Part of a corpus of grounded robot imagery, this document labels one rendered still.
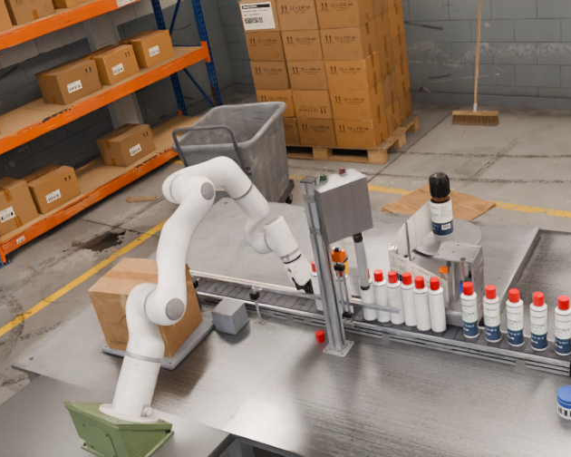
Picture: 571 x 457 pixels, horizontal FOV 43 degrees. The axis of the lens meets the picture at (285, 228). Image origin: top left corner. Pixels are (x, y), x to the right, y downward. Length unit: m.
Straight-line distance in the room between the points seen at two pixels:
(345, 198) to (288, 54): 3.91
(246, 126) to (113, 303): 3.07
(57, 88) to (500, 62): 3.85
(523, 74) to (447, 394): 4.85
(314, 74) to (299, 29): 0.38
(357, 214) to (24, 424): 1.37
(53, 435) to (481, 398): 1.42
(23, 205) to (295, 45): 2.51
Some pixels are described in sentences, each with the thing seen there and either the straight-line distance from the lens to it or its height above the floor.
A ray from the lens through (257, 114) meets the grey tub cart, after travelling 5.58.
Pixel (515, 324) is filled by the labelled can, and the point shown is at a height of 0.97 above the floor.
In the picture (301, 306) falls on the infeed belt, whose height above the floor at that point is 0.88.
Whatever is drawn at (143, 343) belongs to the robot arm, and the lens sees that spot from 2.39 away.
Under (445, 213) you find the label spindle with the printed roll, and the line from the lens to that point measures 3.05.
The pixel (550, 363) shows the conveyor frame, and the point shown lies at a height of 0.87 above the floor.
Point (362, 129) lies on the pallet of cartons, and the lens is 6.07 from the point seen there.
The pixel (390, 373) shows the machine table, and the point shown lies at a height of 0.83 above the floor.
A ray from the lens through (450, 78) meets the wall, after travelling 7.26.
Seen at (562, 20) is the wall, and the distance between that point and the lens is 6.73.
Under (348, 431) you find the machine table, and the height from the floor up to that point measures 0.83.
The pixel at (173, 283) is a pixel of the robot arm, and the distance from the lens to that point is 2.36.
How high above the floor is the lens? 2.44
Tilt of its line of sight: 27 degrees down
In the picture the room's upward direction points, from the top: 11 degrees counter-clockwise
